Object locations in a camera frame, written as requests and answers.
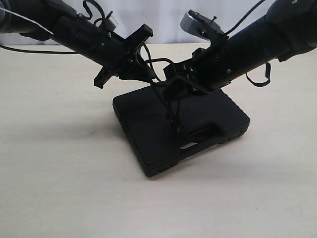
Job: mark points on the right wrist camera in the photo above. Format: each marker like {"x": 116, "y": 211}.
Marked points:
{"x": 200, "y": 26}

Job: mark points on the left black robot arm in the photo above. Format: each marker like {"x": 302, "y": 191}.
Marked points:
{"x": 90, "y": 35}

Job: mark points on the white background curtain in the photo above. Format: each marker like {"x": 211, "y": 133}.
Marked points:
{"x": 164, "y": 16}

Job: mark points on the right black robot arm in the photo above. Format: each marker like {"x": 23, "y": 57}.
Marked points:
{"x": 288, "y": 28}

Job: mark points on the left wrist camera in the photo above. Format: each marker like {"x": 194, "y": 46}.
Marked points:
{"x": 109, "y": 23}

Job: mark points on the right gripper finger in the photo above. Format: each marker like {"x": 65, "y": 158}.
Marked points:
{"x": 175, "y": 90}

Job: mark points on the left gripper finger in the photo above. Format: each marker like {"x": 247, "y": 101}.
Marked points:
{"x": 137, "y": 69}

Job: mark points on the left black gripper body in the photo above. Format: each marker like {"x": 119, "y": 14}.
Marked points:
{"x": 117, "y": 51}

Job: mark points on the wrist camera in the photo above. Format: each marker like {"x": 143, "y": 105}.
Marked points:
{"x": 109, "y": 23}
{"x": 200, "y": 26}

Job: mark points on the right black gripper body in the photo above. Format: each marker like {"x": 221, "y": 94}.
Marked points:
{"x": 203, "y": 72}

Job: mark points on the black plastic carry case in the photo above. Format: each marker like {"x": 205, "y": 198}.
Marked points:
{"x": 206, "y": 121}

